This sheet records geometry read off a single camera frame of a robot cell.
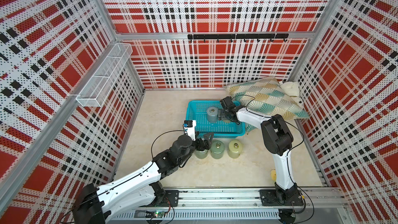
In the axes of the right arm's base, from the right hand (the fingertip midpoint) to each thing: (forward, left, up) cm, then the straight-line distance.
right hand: (229, 113), depth 102 cm
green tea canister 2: (-26, +9, +3) cm, 28 cm away
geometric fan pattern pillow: (+5, -23, +12) cm, 27 cm away
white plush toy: (+16, -45, +5) cm, 48 cm away
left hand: (-23, +14, +15) cm, 31 cm away
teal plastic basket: (+4, +22, -2) cm, 22 cm away
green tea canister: (-28, +17, +2) cm, 33 cm away
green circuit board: (-55, +36, -1) cm, 66 cm away
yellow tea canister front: (-26, -1, +4) cm, 27 cm away
